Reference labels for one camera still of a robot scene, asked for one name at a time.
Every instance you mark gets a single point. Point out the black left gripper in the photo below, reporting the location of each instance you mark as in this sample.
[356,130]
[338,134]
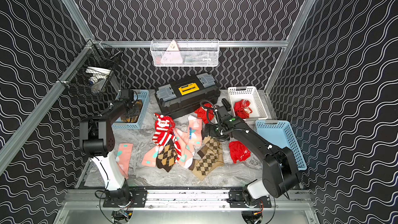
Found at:
[132,109]

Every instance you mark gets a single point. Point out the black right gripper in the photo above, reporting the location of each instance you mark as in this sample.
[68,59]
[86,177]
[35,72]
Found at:
[211,131]

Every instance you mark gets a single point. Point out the red penguin sock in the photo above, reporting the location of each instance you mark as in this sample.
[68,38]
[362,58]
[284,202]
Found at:
[242,109]

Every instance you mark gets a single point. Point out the red santa striped sock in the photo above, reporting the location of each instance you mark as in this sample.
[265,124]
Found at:
[163,124]

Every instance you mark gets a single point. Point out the yellow brown plaid sock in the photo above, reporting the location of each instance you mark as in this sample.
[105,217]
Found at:
[167,157]

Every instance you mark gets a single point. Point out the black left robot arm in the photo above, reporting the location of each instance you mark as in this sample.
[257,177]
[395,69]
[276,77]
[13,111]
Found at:
[97,141]

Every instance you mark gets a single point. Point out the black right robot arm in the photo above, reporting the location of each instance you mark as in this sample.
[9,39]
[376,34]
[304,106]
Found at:
[279,168]

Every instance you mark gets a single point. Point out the left light blue basket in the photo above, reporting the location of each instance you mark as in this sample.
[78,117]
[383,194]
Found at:
[137,94]

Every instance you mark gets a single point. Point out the light blue basket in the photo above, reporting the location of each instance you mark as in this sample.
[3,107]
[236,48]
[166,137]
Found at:
[137,94]
[280,133]

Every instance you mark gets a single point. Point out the white perforated plastic basket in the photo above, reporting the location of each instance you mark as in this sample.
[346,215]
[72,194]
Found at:
[248,93]

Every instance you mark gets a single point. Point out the right light blue basket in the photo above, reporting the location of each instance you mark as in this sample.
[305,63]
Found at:
[280,133]

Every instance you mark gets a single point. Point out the black stapler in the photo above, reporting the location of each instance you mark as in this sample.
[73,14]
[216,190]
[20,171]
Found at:
[226,104]

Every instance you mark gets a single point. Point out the pink patterned sock upper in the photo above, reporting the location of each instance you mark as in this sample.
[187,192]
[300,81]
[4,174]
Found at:
[195,130]

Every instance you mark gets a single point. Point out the red snowflake sock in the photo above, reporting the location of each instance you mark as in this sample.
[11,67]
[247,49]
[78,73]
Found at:
[238,152]

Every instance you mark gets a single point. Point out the tan argyle sock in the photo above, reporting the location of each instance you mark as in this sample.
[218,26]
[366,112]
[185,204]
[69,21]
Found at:
[211,157]

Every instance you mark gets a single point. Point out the pink sock left edge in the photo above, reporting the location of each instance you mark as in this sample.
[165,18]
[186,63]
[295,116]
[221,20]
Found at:
[123,158]

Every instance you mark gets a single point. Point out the pink dotted sock centre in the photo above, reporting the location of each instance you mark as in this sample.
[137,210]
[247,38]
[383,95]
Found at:
[187,153]

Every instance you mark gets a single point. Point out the black toolbox yellow handle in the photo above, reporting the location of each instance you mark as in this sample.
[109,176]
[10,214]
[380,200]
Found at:
[181,97]

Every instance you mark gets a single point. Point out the black wire wall basket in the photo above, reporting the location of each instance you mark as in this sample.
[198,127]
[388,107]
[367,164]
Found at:
[92,77]

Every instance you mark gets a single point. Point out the clear wall-mounted basket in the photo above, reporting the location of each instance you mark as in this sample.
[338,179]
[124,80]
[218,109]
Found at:
[185,53]

